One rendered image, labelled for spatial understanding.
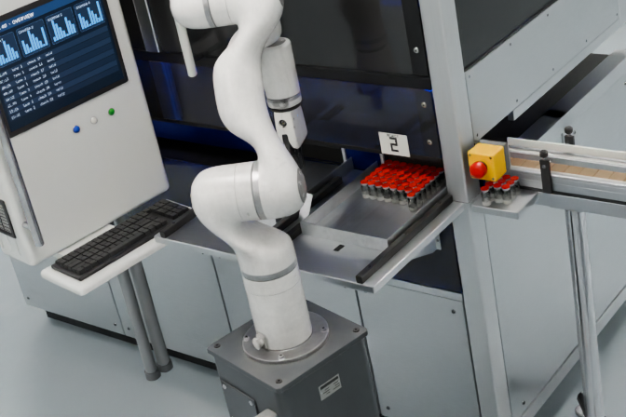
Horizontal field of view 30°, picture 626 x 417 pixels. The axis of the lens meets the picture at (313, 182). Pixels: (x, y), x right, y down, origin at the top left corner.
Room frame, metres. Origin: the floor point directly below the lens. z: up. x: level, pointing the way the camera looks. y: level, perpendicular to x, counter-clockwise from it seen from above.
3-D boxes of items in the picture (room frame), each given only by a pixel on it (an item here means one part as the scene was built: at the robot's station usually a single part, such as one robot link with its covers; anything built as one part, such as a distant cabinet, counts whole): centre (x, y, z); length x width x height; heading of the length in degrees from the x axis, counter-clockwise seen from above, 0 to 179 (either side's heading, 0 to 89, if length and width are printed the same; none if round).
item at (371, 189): (2.62, -0.19, 0.91); 0.18 x 0.02 x 0.05; 48
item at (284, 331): (2.13, 0.13, 0.95); 0.19 x 0.19 x 0.18
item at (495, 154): (2.51, -0.42, 1.00); 0.08 x 0.07 x 0.07; 138
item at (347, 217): (2.59, -0.16, 0.90); 0.34 x 0.26 x 0.04; 138
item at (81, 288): (2.89, 0.56, 0.79); 0.45 x 0.28 x 0.03; 130
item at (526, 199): (2.53, -0.46, 0.87); 0.14 x 0.13 x 0.02; 138
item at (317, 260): (2.65, 0.01, 0.87); 0.70 x 0.48 x 0.02; 48
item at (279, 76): (2.64, 0.03, 1.29); 0.09 x 0.08 x 0.13; 78
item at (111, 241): (2.86, 0.54, 0.82); 0.40 x 0.14 x 0.02; 130
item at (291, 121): (2.63, 0.03, 1.15); 0.10 x 0.08 x 0.11; 161
